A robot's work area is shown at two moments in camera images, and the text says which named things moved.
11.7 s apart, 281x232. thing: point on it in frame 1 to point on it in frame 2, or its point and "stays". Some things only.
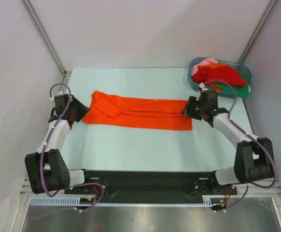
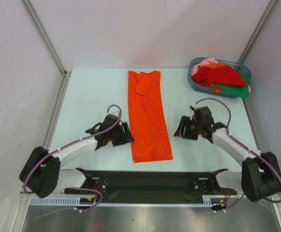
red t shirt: [218, 75] stays
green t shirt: [242, 91] stays
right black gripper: [192, 101] to [185, 121]
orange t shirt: [160, 114] to [150, 132]
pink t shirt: [209, 61] stays
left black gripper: [82, 108] to [125, 137]
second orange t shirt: [216, 88] stays
